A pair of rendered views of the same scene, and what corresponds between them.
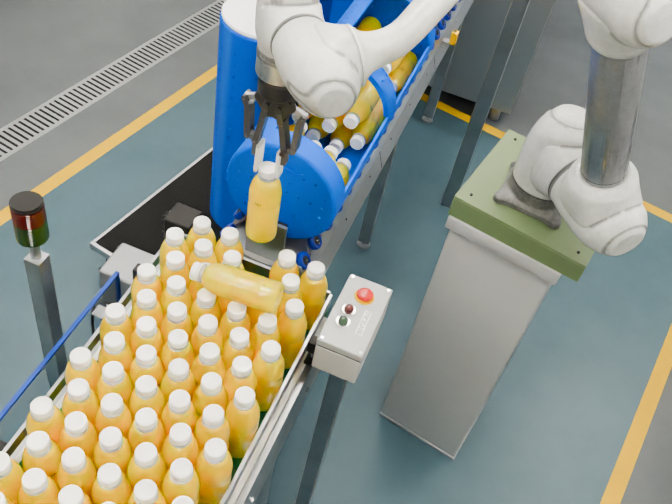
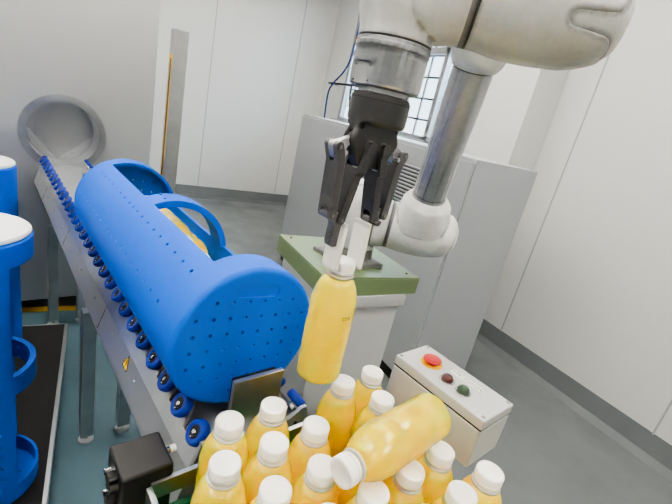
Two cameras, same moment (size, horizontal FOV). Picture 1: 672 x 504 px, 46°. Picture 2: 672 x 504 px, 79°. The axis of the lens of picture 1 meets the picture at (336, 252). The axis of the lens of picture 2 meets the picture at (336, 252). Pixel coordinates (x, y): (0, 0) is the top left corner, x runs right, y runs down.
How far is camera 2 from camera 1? 139 cm
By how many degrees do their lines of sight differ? 53
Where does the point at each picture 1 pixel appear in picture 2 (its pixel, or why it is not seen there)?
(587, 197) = (438, 214)
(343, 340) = (489, 404)
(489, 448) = not seen: hidden behind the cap
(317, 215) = (291, 337)
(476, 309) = (347, 366)
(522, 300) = (380, 333)
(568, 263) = (409, 282)
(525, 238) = (380, 281)
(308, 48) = not seen: outside the picture
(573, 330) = not seen: hidden behind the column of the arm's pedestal
